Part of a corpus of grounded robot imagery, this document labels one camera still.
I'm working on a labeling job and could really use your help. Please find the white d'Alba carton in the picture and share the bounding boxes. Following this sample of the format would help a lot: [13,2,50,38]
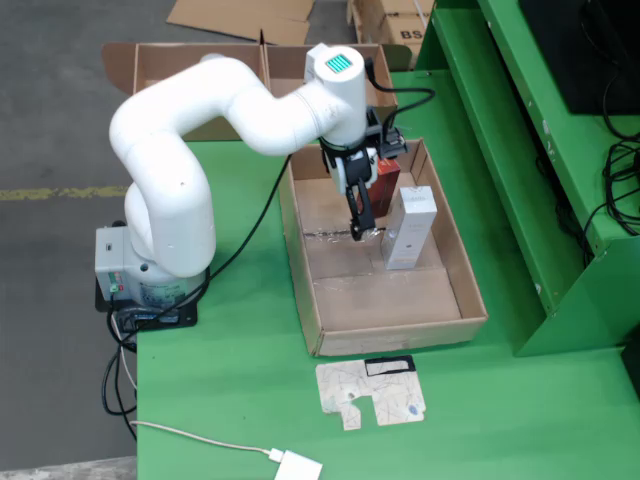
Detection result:
[380,185,439,272]

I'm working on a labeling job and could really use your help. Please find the white adapter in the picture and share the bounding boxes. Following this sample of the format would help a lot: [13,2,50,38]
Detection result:
[269,448,324,480]

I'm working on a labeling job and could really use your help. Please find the green metal shelf unit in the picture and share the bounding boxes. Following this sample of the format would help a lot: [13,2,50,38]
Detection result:
[414,0,640,357]

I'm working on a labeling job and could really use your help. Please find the cardboard carton BS print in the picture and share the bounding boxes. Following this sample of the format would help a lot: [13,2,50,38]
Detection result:
[383,13,427,57]

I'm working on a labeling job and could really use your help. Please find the grey robot base box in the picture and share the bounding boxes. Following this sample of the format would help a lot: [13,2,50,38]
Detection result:
[94,225,146,304]

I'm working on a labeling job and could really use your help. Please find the flattened printed cardboard piece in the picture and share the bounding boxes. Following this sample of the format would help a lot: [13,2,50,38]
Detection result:
[314,354,429,432]

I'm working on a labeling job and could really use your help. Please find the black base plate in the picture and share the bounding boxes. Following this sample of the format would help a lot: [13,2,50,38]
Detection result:
[94,277,199,332]

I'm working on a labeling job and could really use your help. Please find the strapped cardboard carton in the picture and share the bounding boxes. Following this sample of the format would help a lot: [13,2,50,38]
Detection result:
[347,0,435,45]

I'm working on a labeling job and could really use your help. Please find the red carton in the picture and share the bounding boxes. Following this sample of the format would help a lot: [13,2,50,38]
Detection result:
[357,158,402,219]

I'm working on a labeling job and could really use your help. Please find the thin white cable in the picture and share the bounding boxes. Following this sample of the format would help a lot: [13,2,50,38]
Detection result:
[110,314,139,394]

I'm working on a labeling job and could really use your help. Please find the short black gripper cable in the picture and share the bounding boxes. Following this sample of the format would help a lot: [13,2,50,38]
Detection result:
[367,57,436,136]

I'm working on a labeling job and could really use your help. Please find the open cardboard tray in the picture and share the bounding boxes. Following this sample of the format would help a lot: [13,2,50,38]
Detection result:
[278,138,489,358]

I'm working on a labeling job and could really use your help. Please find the white adapter cable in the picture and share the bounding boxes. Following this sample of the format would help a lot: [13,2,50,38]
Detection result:
[128,419,281,459]

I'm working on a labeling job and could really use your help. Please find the divided cardboard box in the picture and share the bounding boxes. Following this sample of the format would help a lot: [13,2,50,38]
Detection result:
[101,42,412,142]

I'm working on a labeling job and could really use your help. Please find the black power cables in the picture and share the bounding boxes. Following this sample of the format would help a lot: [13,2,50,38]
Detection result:
[101,319,139,441]

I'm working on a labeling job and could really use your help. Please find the black cable tangle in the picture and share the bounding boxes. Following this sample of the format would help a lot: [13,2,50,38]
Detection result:
[579,64,640,266]

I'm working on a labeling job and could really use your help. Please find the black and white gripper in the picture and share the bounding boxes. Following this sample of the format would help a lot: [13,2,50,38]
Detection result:
[319,134,379,242]

